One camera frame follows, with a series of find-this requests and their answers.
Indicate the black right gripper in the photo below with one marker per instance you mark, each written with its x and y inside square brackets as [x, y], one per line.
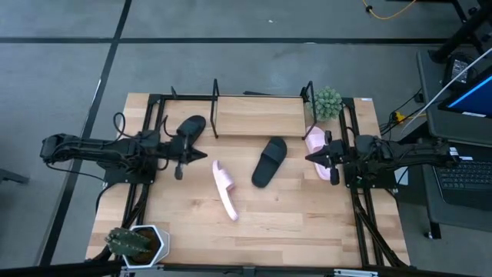
[334, 154]

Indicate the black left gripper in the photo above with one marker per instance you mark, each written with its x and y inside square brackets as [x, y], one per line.
[180, 152]

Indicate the pink rubber slide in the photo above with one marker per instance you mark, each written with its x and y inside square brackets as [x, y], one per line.
[225, 184]
[315, 140]

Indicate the black rubber slide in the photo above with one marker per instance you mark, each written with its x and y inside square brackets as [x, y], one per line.
[269, 161]
[194, 125]

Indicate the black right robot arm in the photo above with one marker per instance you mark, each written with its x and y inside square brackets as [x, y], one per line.
[403, 154]

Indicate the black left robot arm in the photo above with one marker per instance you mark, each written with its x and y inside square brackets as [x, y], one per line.
[96, 148]

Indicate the round green succulent plant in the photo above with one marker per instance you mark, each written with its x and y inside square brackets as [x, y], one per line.
[326, 104]

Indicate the small white label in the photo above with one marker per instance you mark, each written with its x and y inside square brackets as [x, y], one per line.
[366, 99]

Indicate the white hexagonal plant pot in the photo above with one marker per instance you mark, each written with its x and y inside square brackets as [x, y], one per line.
[163, 240]

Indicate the yellow plug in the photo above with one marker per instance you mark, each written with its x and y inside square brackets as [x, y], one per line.
[400, 116]

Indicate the green cactus plant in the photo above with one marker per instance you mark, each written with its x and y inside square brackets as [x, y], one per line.
[127, 242]

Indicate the black power adapter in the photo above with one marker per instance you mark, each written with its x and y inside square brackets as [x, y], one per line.
[459, 71]

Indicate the monitor with blue screen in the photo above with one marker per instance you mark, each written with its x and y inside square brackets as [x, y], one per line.
[473, 96]

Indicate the dark furniture foot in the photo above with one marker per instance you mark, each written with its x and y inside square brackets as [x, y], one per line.
[13, 176]

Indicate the black stand leg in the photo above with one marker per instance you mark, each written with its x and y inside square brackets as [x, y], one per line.
[461, 32]

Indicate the black aluminium table frame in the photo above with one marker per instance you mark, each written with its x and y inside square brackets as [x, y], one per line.
[188, 97]

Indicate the wooden shelf with black frame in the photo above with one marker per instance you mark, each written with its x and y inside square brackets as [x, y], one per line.
[261, 115]

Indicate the silver metal bracket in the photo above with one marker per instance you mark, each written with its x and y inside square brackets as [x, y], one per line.
[355, 273]

